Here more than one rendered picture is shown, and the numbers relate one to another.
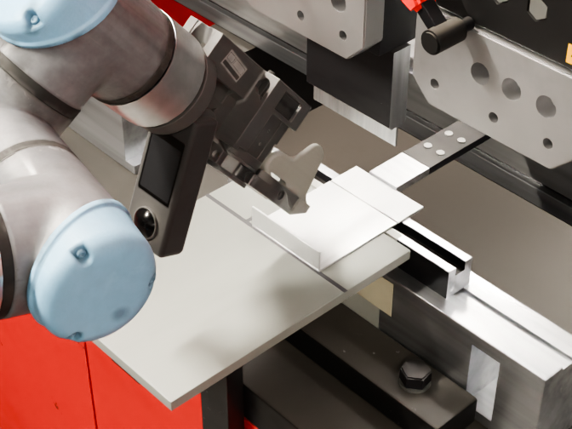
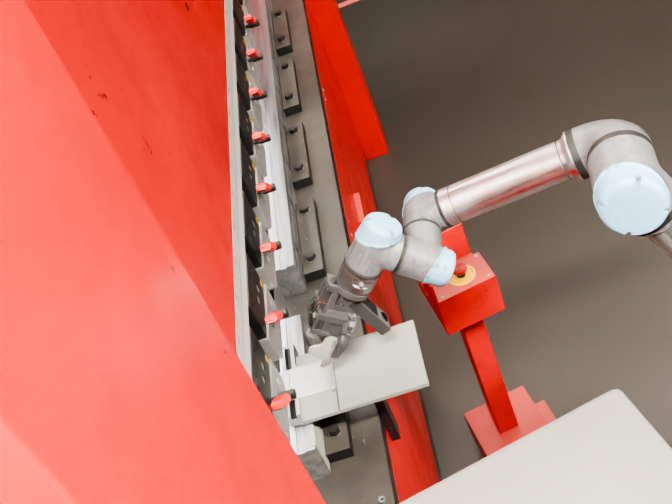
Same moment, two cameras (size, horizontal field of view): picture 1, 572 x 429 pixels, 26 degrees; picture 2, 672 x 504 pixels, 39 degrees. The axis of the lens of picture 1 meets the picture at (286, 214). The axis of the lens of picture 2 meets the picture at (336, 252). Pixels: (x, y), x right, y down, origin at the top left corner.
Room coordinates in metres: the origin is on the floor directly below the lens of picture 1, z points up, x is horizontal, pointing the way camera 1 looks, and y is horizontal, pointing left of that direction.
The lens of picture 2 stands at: (1.59, 1.16, 2.40)
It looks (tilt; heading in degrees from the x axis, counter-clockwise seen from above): 39 degrees down; 232
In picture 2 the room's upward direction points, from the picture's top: 24 degrees counter-clockwise
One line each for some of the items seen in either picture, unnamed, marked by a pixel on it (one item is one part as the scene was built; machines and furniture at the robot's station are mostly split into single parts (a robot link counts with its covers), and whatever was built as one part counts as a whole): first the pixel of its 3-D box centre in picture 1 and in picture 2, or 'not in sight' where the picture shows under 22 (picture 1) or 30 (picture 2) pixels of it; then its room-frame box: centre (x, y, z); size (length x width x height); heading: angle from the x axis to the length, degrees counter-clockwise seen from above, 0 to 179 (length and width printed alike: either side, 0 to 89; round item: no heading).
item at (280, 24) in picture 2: not in sight; (281, 31); (-0.47, -1.24, 0.89); 0.30 x 0.05 x 0.03; 43
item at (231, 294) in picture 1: (226, 271); (359, 370); (0.80, 0.05, 1.00); 0.26 x 0.18 x 0.01; 133
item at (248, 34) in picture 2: not in sight; (231, 27); (0.03, -0.85, 1.26); 0.15 x 0.09 x 0.17; 43
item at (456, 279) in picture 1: (374, 224); (292, 384); (0.87, -0.08, 0.99); 0.20 x 0.03 x 0.03; 43
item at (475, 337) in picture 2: not in sight; (485, 364); (0.30, -0.09, 0.39); 0.06 x 0.06 x 0.54; 54
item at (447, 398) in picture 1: (333, 335); (332, 400); (0.83, -0.04, 0.89); 0.30 x 0.05 x 0.03; 43
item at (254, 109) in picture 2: not in sight; (234, 98); (0.32, -0.58, 1.26); 0.15 x 0.09 x 0.17; 43
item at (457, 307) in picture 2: not in sight; (453, 274); (0.30, -0.09, 0.75); 0.20 x 0.16 x 0.18; 54
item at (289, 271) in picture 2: not in sight; (271, 106); (-0.03, -0.91, 0.92); 1.68 x 0.06 x 0.10; 43
